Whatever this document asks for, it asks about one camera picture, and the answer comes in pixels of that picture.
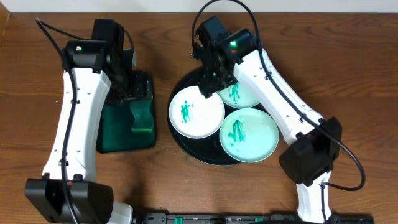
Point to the dark green rectangular tray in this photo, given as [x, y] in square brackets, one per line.
[115, 133]

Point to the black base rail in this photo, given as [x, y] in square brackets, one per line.
[163, 218]

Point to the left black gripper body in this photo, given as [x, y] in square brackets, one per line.
[137, 94]

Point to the round black tray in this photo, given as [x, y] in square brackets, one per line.
[207, 150]

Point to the white plate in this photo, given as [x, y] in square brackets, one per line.
[194, 116]

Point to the green sponge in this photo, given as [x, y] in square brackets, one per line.
[143, 117]

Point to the mint plate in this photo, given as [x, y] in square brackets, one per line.
[238, 96]
[249, 135]

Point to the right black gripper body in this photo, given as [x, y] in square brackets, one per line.
[217, 79]

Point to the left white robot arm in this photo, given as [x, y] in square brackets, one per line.
[67, 191]

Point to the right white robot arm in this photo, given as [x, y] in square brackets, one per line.
[314, 143]

